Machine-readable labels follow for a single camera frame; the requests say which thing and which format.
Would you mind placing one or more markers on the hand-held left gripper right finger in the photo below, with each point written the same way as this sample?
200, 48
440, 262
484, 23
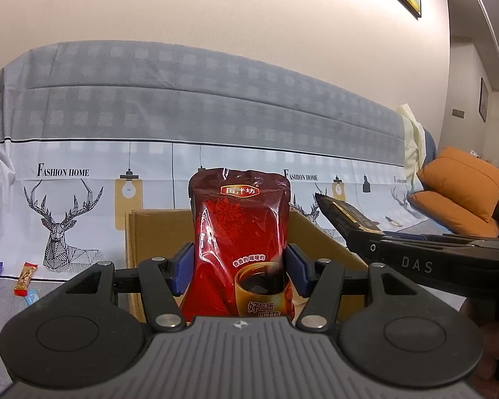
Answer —
297, 266

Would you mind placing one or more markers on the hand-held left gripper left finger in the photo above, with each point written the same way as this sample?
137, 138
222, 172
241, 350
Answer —
183, 266

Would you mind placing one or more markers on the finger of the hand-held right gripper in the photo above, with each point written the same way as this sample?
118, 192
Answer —
361, 243
440, 238

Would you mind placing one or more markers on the black gold snack bar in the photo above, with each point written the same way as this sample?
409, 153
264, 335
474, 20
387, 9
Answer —
345, 214

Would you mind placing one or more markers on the cardboard box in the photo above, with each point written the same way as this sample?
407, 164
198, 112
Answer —
158, 232

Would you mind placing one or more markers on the dark red pouch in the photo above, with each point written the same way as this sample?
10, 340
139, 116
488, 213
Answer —
233, 224

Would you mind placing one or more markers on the blue wafer packet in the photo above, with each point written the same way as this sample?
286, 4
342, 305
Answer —
32, 297

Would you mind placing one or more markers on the orange nut bar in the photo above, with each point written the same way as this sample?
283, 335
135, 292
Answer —
26, 276

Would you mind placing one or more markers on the blue fabric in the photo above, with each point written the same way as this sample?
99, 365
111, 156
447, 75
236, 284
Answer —
429, 147

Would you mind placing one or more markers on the pale yellow cloth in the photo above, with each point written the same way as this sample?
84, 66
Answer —
411, 141

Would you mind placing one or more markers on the wall switch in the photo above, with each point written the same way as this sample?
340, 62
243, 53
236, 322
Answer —
458, 112

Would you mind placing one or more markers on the small wall frame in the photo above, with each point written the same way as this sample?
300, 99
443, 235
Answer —
484, 99

